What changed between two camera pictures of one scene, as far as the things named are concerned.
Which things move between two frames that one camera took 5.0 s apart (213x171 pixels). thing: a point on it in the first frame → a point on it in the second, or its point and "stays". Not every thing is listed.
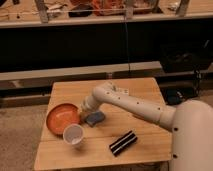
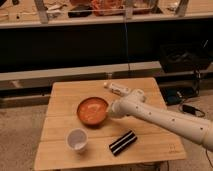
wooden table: (122, 139) stays
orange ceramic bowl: (62, 115) → (92, 111)
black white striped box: (123, 142) stays
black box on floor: (186, 57) stays
